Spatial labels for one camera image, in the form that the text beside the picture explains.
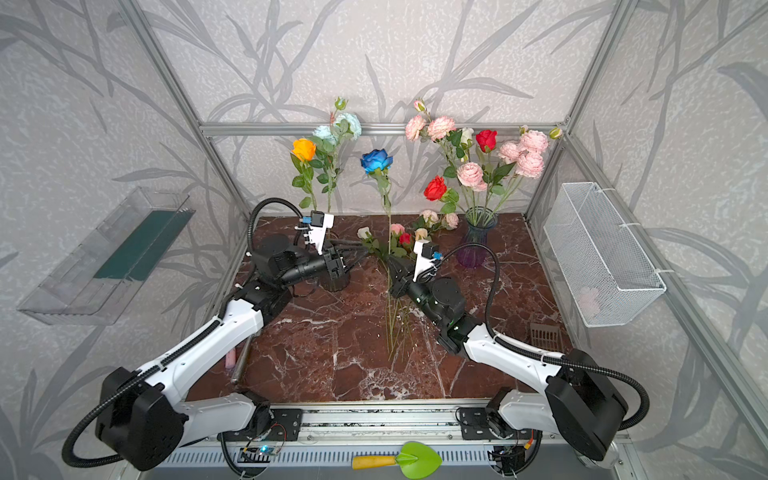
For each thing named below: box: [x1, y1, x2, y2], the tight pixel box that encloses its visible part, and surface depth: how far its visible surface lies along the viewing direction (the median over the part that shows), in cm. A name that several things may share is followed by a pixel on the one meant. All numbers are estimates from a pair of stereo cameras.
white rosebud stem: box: [460, 127, 475, 148], surface depth 88 cm
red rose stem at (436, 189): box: [424, 175, 460, 214], surface depth 87 cm
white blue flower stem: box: [312, 96, 362, 213], surface depth 80 cm
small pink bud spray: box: [412, 209, 459, 241], surface depth 118 cm
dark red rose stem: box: [476, 129, 516, 187], surface depth 83 cm
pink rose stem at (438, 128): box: [405, 99, 465, 181], surface depth 82 cm
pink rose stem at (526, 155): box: [498, 125, 563, 193], surface depth 80 cm
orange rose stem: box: [290, 138, 323, 211], surface depth 83 cm
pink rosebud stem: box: [391, 223, 407, 257], surface depth 114 cm
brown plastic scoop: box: [530, 323, 563, 352], surface depth 91 cm
